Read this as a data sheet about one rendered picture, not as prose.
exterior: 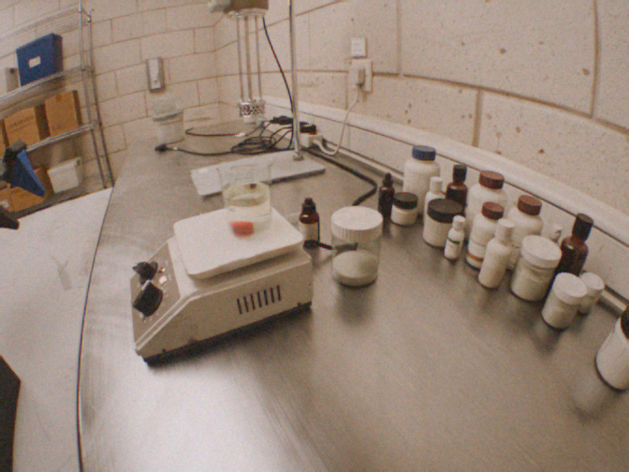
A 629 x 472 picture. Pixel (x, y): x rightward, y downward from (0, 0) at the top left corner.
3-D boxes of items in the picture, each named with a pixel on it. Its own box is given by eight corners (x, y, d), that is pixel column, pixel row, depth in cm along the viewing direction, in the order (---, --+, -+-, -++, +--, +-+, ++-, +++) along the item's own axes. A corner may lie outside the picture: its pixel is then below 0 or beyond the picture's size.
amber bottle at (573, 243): (556, 300, 33) (585, 226, 27) (540, 279, 37) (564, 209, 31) (577, 295, 33) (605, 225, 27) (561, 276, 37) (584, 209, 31)
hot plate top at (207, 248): (189, 284, 27) (186, 276, 26) (173, 228, 36) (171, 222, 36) (308, 246, 32) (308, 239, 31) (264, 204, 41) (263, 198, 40)
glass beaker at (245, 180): (225, 246, 31) (212, 169, 27) (227, 222, 36) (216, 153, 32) (285, 239, 32) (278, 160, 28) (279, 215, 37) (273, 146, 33)
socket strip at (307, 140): (307, 148, 94) (306, 134, 92) (264, 128, 125) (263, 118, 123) (323, 145, 96) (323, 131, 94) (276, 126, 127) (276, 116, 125)
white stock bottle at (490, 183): (482, 253, 43) (498, 184, 38) (454, 235, 48) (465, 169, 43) (503, 242, 46) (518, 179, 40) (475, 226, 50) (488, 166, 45)
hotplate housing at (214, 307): (143, 368, 27) (110, 311, 23) (135, 295, 37) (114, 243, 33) (333, 302, 36) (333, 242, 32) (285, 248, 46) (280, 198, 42)
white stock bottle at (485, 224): (478, 248, 44) (490, 196, 40) (501, 264, 41) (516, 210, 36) (458, 258, 43) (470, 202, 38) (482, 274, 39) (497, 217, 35)
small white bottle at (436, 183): (426, 228, 50) (432, 182, 46) (418, 220, 53) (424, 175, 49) (443, 228, 50) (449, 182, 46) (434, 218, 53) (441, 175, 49)
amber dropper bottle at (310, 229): (304, 234, 50) (301, 192, 46) (323, 237, 49) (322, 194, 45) (297, 243, 47) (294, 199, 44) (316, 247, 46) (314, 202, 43)
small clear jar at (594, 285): (564, 301, 32) (577, 274, 30) (579, 294, 33) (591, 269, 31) (581, 318, 29) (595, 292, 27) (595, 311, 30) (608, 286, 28)
